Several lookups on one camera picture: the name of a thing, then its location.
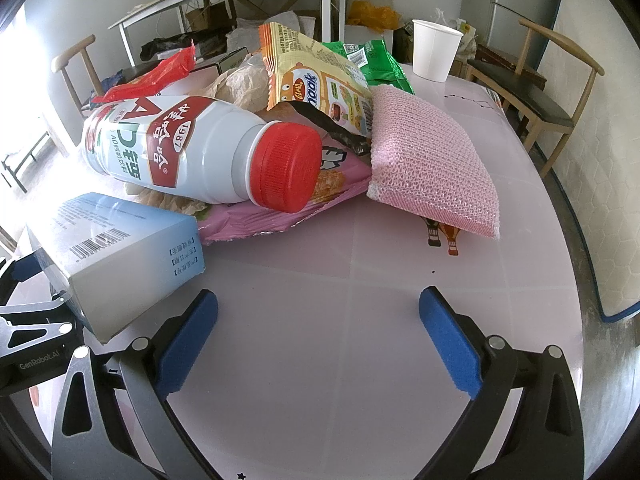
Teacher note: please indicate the white frame desk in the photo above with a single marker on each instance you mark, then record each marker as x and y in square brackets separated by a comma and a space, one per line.
[330, 0]

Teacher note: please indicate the white paper cup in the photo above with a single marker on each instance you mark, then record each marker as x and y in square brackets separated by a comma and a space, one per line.
[435, 52]

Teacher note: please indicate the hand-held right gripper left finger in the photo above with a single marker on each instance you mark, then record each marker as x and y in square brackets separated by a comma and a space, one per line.
[187, 345]

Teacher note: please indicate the yellow snack packet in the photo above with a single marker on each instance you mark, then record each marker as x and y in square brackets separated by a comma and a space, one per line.
[310, 75]

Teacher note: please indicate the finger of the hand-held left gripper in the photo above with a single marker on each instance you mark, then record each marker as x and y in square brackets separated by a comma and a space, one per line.
[62, 329]
[25, 266]

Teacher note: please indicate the pink snack packet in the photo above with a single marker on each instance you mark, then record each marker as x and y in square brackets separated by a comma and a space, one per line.
[260, 217]

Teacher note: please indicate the cardboard box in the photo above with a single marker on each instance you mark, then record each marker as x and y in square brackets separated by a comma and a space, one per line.
[210, 17]

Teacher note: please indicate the grey box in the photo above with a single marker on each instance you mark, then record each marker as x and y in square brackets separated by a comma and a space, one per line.
[230, 62]

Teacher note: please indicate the red wrapper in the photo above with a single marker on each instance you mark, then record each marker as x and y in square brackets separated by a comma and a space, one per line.
[155, 77]

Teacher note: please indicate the orange plastic bag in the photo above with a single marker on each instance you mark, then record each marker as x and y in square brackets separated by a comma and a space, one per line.
[372, 12]

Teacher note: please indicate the pink mesh sponge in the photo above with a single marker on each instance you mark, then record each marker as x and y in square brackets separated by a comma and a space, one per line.
[425, 160]

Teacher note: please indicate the black wrapper strip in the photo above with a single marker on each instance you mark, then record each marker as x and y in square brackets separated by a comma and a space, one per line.
[330, 127]

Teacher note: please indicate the light blue carton box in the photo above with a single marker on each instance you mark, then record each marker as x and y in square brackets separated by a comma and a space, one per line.
[120, 250]

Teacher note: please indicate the crumpled paper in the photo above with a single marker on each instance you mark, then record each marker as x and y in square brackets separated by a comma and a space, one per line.
[240, 85]

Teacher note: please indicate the white plastic bag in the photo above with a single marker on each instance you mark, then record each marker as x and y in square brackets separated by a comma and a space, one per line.
[250, 30]

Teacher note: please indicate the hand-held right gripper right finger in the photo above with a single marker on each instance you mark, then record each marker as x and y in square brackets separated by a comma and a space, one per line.
[450, 345]

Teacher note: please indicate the wooden chair with dark seat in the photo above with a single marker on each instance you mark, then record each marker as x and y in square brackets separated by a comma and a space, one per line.
[540, 100]

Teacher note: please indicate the white bottle with red cap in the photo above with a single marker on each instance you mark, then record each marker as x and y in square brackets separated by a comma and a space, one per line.
[210, 150]

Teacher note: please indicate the plain wooden chair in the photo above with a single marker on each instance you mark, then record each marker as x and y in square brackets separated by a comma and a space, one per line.
[70, 57]

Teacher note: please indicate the black cloth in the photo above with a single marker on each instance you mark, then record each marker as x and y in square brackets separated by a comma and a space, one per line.
[160, 47]

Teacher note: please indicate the grey refrigerator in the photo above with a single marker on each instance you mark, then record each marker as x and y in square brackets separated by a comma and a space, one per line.
[520, 5]

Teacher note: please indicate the large green snack packet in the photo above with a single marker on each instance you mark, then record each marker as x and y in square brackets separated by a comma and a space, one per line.
[385, 67]

